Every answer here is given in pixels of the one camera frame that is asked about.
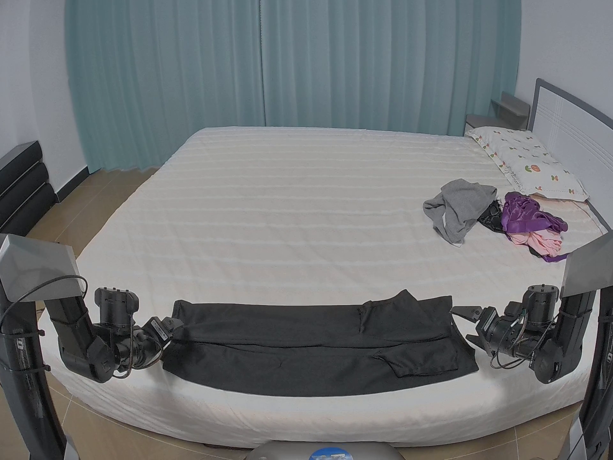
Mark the purple satin garment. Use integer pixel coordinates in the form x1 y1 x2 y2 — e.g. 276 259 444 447
500 191 571 264

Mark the grey bedside table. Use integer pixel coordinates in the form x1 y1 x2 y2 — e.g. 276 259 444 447
465 90 531 136

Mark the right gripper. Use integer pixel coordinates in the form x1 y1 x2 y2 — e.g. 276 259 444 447
449 305 522 359

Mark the black shiny garment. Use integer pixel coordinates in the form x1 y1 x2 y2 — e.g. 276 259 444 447
477 200 507 234

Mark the blue-green curtain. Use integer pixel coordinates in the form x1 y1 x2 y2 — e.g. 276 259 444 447
66 0 267 172
259 0 521 138

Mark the pink garment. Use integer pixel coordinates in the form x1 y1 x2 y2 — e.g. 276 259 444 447
508 229 564 258

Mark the bed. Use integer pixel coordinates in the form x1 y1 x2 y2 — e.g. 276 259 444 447
36 77 613 450

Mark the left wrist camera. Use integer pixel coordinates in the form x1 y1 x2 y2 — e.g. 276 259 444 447
148 315 185 349

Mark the black chest of drawers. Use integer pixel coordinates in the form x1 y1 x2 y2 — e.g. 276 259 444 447
0 140 58 239

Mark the black T-shirt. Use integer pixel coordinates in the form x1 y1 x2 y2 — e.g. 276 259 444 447
162 289 480 398

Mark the white printed pillow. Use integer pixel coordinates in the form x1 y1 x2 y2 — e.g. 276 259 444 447
465 126 591 203

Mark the grey garment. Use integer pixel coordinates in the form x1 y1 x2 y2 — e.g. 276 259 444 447
423 179 499 247

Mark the black cable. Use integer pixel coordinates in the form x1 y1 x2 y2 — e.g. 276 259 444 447
0 276 90 326
491 349 533 371

